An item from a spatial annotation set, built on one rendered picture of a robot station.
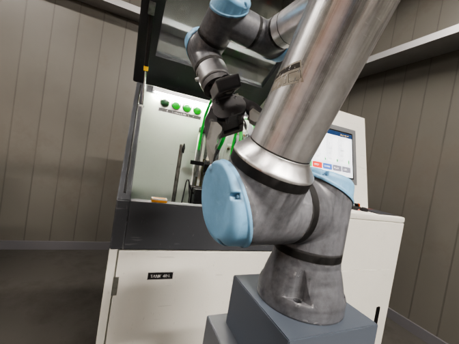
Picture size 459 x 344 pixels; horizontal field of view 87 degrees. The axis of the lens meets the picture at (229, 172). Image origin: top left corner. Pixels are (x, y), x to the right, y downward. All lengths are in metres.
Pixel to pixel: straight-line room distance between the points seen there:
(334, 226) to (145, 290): 0.70
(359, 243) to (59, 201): 2.59
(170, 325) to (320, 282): 0.70
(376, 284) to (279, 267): 1.16
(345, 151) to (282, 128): 1.36
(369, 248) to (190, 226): 0.92
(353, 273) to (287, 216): 1.10
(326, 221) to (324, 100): 0.19
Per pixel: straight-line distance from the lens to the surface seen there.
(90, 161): 2.82
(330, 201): 0.40
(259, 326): 0.46
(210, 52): 0.62
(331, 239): 0.42
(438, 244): 2.55
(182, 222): 0.87
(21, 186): 2.96
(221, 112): 0.52
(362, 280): 1.47
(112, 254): 0.89
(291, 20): 0.58
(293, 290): 0.43
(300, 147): 0.29
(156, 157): 1.36
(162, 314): 1.01
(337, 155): 1.58
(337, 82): 0.29
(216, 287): 1.01
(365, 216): 1.36
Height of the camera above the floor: 1.12
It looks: 2 degrees down
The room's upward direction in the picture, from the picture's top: 9 degrees clockwise
